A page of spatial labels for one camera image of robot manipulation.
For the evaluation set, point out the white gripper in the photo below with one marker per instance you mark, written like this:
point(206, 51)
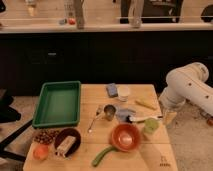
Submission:
point(168, 115)

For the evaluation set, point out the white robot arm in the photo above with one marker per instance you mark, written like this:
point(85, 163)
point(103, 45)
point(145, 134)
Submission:
point(187, 83)

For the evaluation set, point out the green plastic tray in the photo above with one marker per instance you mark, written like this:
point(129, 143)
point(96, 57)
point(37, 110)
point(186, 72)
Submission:
point(58, 105)

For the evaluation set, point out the light green cup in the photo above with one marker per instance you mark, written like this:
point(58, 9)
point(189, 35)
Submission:
point(150, 125)

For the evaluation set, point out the blue cloth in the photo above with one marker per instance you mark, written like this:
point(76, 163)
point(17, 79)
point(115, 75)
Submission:
point(123, 114)

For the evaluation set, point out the small metal cup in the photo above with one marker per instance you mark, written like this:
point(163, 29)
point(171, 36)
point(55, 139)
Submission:
point(109, 111)

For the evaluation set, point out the blue sponge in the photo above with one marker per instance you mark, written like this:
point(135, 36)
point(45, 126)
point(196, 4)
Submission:
point(111, 90)

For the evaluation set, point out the metal spoon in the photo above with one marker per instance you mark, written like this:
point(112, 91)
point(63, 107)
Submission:
point(98, 112)

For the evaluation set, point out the dark brown bowl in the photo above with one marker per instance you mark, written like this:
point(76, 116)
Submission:
point(68, 132)

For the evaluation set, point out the bunch of brown grapes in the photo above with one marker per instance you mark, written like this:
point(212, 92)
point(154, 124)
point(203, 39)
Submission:
point(46, 137)

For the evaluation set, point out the orange fruit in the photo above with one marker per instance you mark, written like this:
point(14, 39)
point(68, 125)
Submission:
point(41, 152)

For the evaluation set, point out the orange pan green handle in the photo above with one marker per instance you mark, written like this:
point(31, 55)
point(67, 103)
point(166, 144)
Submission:
point(124, 137)

